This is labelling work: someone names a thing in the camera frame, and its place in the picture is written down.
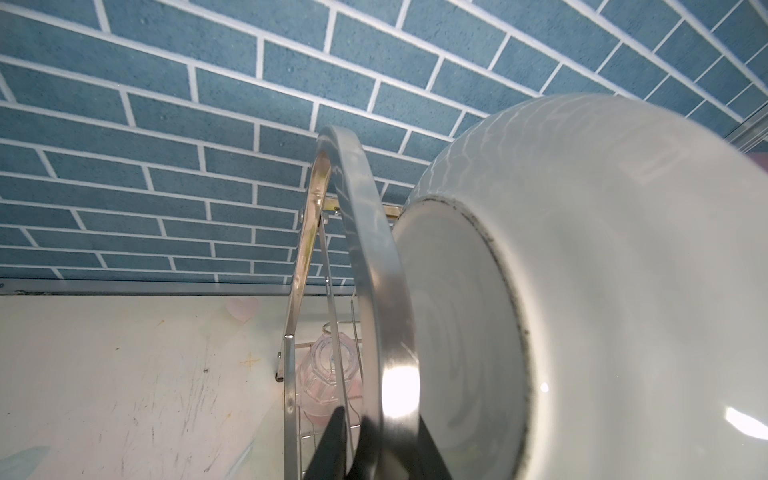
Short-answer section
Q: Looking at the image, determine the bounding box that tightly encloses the aluminium corner frame post right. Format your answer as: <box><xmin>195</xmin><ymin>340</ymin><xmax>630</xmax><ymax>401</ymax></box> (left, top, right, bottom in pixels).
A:
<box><xmin>725</xmin><ymin>105</ymin><xmax>768</xmax><ymax>152</ymax></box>

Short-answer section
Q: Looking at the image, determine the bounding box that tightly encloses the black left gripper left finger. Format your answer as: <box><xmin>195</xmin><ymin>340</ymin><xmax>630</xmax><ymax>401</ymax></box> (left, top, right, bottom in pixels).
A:
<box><xmin>304</xmin><ymin>407</ymin><xmax>347</xmax><ymax>480</ymax></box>

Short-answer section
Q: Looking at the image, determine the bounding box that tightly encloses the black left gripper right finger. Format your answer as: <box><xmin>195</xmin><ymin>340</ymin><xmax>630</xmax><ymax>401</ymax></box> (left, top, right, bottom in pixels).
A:
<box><xmin>416</xmin><ymin>417</ymin><xmax>451</xmax><ymax>480</ymax></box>

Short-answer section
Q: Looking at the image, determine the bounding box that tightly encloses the white patterned large bowl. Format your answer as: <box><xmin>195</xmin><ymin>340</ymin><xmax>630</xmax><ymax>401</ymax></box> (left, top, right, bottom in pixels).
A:
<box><xmin>393</xmin><ymin>95</ymin><xmax>767</xmax><ymax>479</ymax></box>

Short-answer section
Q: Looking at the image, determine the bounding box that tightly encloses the steel two-tier dish rack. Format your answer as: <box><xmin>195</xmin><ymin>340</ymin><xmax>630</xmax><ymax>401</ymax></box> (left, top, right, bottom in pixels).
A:
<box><xmin>275</xmin><ymin>126</ymin><xmax>420</xmax><ymax>479</ymax></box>

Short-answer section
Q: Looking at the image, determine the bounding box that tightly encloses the clear pink glass cup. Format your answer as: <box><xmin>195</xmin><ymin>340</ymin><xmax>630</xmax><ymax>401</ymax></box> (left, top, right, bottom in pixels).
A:
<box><xmin>297</xmin><ymin>331</ymin><xmax>362</xmax><ymax>428</ymax></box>

